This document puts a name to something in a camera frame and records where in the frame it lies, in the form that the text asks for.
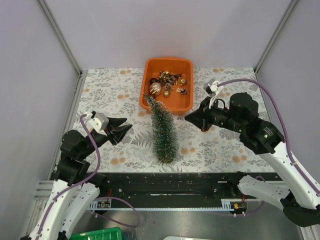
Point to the brown pine cone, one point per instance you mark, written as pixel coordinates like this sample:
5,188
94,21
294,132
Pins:
168,87

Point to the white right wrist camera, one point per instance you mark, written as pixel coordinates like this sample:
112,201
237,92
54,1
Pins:
213,88

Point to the large gold striped bauble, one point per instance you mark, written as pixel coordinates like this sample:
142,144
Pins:
155,88

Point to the small green christmas tree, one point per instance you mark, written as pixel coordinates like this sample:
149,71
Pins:
164,131

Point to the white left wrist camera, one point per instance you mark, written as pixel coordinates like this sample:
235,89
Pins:
99,121

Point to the grey slotted cable duct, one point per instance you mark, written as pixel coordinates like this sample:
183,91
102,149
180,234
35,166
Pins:
114,205

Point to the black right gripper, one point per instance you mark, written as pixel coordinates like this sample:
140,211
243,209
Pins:
201,117

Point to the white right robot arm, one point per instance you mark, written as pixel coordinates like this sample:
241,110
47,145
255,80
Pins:
299,202

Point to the aluminium frame post left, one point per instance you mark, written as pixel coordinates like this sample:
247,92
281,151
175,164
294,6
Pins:
62,41

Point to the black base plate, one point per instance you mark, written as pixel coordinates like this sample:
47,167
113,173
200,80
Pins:
172,187

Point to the green plastic crate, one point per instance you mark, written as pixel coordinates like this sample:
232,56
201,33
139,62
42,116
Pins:
113,233

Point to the floral patterned table mat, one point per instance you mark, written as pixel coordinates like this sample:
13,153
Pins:
116,93

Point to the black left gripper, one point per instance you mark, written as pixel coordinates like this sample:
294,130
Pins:
119,132

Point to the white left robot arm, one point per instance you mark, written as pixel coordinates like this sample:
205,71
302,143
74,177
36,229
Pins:
74,187

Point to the gold and brown ornament pile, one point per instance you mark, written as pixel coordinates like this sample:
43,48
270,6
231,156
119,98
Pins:
168,77

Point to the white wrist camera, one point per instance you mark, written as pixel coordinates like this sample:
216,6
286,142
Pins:
99,121
213,88

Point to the gold wrapped round ornament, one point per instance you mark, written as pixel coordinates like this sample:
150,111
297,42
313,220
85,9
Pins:
182,81

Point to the small gold bauble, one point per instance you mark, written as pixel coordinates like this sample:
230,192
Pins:
166,94

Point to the orange plastic tub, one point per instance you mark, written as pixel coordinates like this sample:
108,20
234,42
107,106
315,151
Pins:
178,104

